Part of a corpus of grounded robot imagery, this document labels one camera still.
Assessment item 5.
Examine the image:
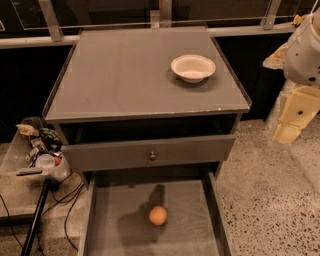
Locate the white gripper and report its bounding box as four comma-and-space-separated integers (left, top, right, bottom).
262, 14, 320, 145

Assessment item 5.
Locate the orange fruit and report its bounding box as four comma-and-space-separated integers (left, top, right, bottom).
149, 206, 167, 226

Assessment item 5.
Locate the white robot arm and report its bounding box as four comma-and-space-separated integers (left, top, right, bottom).
263, 9, 320, 145

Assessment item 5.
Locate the brass drawer knob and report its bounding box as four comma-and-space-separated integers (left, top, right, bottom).
149, 151, 157, 161

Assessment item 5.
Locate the grey drawer cabinet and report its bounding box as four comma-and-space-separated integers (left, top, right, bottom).
43, 27, 250, 183

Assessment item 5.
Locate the grey middle drawer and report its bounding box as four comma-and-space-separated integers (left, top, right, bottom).
77, 169, 234, 256

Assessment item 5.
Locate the grey drawer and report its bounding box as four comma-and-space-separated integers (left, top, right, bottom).
77, 169, 234, 256
62, 135, 235, 172

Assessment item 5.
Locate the grey top drawer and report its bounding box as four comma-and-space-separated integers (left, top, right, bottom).
62, 135, 235, 172

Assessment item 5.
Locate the yellow object on ledge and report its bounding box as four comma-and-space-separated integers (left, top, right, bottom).
292, 14, 307, 27

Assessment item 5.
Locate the white paper bowl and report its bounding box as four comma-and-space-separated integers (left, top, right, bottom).
170, 55, 216, 83

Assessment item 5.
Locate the colourful snack bag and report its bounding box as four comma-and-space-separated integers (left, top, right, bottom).
39, 128, 62, 146

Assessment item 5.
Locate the white cup in bin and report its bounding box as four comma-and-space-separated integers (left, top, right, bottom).
35, 154, 55, 168

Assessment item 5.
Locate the clear plastic bin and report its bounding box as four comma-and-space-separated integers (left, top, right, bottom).
1, 117, 71, 184

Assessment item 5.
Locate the black stand leg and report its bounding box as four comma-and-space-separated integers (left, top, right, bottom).
20, 180, 51, 256

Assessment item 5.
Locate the metal railing frame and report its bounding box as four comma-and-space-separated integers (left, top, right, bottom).
0, 0, 319, 49

